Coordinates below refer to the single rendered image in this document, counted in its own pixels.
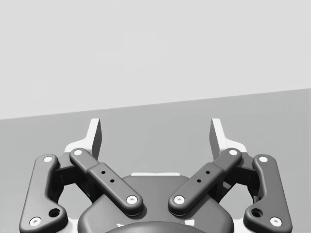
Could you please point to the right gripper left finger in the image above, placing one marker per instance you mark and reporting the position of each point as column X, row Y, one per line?
column 107, row 177

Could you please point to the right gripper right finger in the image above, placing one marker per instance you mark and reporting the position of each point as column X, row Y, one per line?
column 204, row 177

